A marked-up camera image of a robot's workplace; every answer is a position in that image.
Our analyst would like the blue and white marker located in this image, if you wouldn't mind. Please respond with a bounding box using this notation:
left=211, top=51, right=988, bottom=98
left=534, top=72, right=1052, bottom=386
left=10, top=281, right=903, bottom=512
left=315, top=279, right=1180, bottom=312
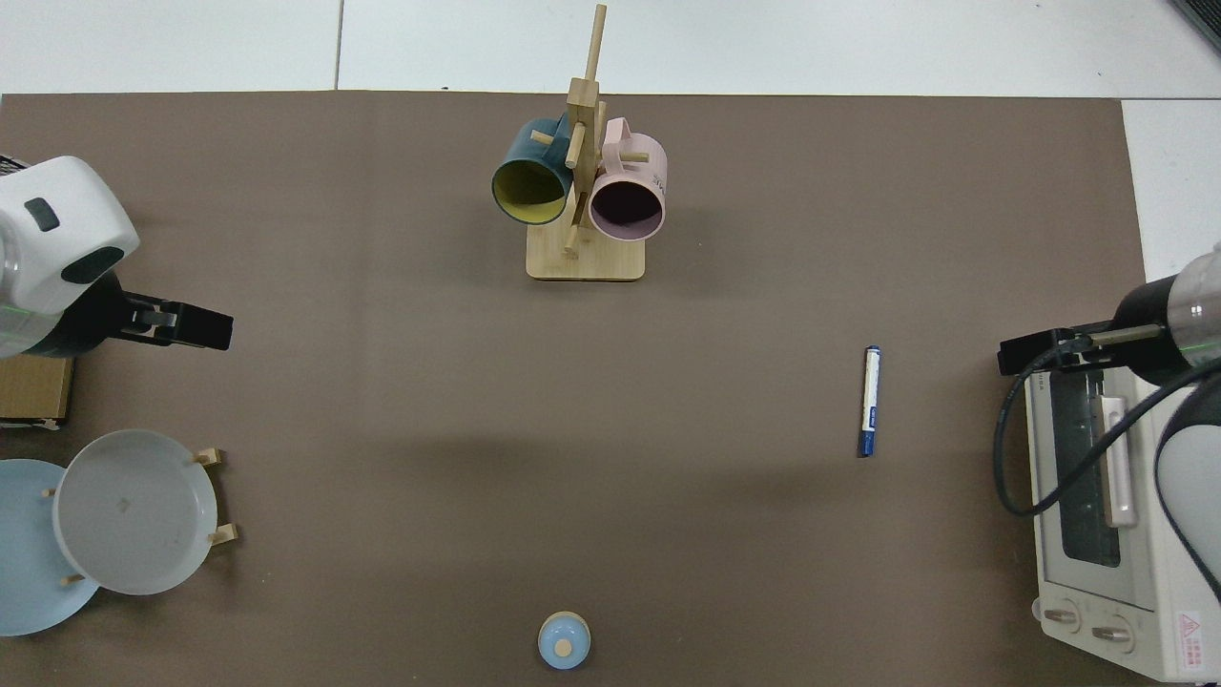
left=856, top=345, right=882, bottom=459

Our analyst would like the wooden plate rack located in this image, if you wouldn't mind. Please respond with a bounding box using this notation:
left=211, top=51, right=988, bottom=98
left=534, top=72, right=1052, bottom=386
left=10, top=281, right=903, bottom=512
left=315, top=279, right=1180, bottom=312
left=40, top=447, right=239, bottom=586

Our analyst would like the grey plate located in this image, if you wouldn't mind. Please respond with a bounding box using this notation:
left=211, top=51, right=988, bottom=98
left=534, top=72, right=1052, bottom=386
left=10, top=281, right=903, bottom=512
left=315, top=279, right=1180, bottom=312
left=52, top=429, right=218, bottom=596

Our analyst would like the pale toaster oven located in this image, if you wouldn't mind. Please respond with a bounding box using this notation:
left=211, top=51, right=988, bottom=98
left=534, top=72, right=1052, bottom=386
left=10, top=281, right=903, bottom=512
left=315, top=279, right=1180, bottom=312
left=1025, top=367, right=1221, bottom=683

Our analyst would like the light blue plate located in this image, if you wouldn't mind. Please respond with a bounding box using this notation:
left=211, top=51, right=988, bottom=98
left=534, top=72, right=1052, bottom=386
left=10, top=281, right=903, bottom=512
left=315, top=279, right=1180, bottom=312
left=0, top=459, right=101, bottom=637

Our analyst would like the dark device corner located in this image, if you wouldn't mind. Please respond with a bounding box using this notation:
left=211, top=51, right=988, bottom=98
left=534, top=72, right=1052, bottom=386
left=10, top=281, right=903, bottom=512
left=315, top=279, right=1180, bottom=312
left=1169, top=0, right=1221, bottom=51

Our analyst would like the brown table cloth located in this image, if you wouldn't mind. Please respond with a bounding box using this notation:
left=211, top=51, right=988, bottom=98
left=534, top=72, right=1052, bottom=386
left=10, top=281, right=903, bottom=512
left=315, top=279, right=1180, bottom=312
left=0, top=91, right=1155, bottom=687

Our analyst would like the dark teal cup yellow inside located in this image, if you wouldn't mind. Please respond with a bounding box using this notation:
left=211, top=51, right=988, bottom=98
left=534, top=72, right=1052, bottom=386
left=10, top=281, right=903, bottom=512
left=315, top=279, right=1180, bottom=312
left=491, top=116, right=576, bottom=226

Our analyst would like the wooden cup stand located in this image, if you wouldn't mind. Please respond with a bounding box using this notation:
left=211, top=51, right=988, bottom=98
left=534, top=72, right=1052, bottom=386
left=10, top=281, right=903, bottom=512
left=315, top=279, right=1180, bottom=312
left=527, top=3, right=650, bottom=282

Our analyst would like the pink cup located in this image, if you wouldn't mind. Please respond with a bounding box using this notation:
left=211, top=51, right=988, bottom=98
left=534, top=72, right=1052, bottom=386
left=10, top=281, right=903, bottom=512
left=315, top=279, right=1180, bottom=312
left=587, top=116, right=668, bottom=242

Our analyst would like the small blue round thing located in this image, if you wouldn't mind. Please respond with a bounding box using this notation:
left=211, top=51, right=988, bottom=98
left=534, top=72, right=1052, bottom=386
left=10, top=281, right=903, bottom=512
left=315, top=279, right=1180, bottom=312
left=537, top=611, right=592, bottom=671

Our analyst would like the wire basket with wooden floor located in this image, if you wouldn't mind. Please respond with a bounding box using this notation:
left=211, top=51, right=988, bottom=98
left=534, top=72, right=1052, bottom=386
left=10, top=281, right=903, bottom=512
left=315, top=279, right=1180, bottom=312
left=0, top=156, right=75, bottom=427

